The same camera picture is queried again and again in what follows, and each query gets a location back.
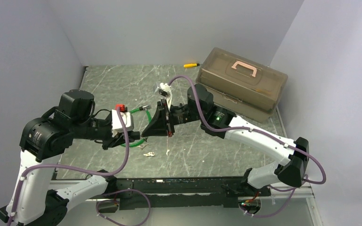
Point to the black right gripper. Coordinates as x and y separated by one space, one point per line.
159 125

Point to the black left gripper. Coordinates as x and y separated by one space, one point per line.
111 141

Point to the small silver key pair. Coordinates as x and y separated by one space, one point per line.
142 146

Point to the silver key bunch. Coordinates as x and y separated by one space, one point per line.
149 154

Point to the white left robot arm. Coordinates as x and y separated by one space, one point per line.
43 142

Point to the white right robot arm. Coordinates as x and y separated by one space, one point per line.
290 160

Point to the yellow screwdriver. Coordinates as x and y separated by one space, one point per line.
191 65

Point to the translucent brown toolbox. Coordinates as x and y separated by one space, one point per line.
241 85

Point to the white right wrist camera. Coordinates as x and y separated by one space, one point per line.
164 90

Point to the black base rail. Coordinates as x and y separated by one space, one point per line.
227 192

